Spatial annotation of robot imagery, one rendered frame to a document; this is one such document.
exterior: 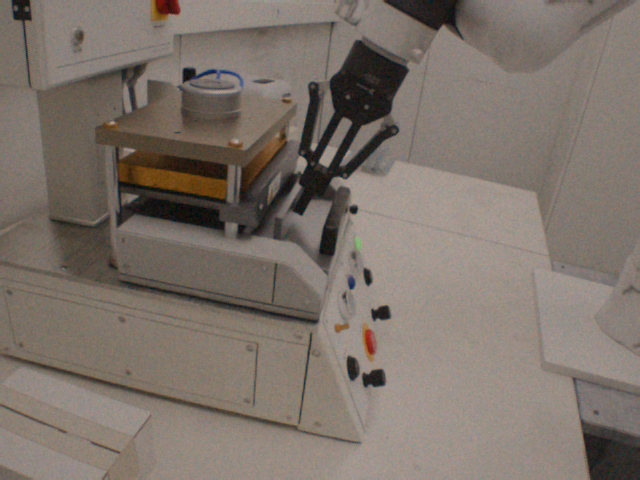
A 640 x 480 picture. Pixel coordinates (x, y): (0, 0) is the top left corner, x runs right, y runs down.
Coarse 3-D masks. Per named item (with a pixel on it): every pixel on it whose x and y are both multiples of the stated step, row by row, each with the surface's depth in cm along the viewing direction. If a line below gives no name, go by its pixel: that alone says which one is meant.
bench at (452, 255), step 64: (384, 192) 148; (448, 192) 155; (512, 192) 163; (384, 256) 113; (448, 256) 116; (512, 256) 120; (384, 320) 91; (448, 320) 93; (512, 320) 96; (448, 384) 77; (512, 384) 79; (192, 448) 61; (256, 448) 62; (320, 448) 64; (384, 448) 65; (448, 448) 66; (512, 448) 67; (576, 448) 68
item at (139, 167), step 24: (120, 168) 60; (144, 168) 60; (168, 168) 60; (192, 168) 61; (216, 168) 62; (264, 168) 66; (144, 192) 61; (168, 192) 61; (192, 192) 60; (216, 192) 60
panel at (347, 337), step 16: (352, 224) 85; (352, 240) 83; (336, 272) 70; (352, 272) 78; (336, 288) 68; (368, 288) 87; (336, 304) 66; (368, 304) 84; (336, 320) 64; (352, 320) 72; (368, 320) 82; (336, 336) 63; (352, 336) 70; (336, 352) 62; (352, 352) 68; (368, 368) 75; (352, 384) 65; (352, 400) 64; (368, 400) 71
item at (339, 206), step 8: (336, 192) 73; (344, 192) 73; (336, 200) 70; (344, 200) 71; (336, 208) 68; (344, 208) 69; (328, 216) 65; (336, 216) 65; (328, 224) 63; (336, 224) 63; (328, 232) 63; (336, 232) 63; (320, 240) 64; (328, 240) 63; (336, 240) 63; (320, 248) 64; (328, 248) 64; (336, 248) 64
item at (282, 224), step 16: (288, 192) 81; (272, 208) 75; (288, 208) 66; (320, 208) 77; (272, 224) 70; (288, 224) 68; (304, 224) 71; (320, 224) 72; (288, 240) 67; (304, 240) 67; (320, 256) 64; (336, 256) 68
